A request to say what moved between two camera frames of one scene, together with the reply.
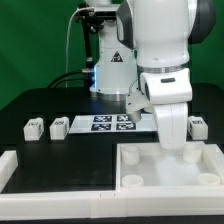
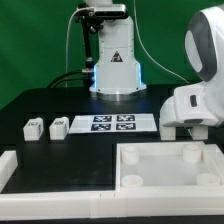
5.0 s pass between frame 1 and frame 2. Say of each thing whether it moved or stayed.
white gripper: moved
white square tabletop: stayed
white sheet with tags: stayed
